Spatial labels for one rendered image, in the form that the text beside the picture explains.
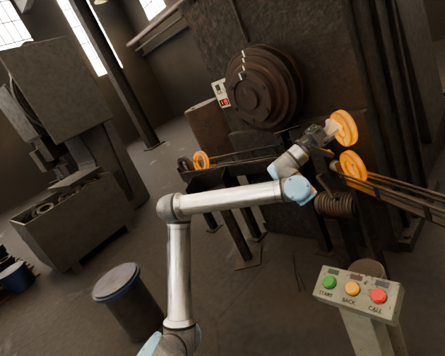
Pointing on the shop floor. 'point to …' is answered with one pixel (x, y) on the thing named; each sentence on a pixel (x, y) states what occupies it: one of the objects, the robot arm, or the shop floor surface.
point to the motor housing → (339, 224)
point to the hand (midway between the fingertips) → (342, 123)
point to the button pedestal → (363, 310)
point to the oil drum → (210, 128)
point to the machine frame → (327, 97)
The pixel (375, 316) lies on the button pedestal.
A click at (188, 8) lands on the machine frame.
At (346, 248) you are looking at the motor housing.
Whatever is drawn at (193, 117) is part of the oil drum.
